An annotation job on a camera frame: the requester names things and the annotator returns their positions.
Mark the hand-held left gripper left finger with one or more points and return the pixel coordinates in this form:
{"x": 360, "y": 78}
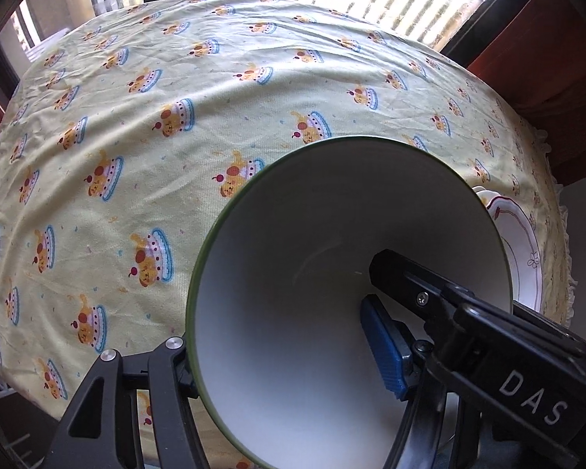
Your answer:
{"x": 168, "y": 376}

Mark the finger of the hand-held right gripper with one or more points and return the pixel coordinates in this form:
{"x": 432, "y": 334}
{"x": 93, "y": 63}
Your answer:
{"x": 405, "y": 276}

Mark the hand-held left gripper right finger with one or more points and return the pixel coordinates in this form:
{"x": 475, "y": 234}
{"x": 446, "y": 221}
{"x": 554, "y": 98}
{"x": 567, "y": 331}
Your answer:
{"x": 386, "y": 351}

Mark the floral ceramic bowl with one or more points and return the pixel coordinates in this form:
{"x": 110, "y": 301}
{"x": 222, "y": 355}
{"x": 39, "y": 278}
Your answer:
{"x": 298, "y": 254}

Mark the small scalloped patterned dish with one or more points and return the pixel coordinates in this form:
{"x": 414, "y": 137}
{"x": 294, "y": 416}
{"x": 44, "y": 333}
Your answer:
{"x": 517, "y": 234}

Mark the yellow printed tablecloth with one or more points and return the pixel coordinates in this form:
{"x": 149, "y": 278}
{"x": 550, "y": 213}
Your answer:
{"x": 176, "y": 58}

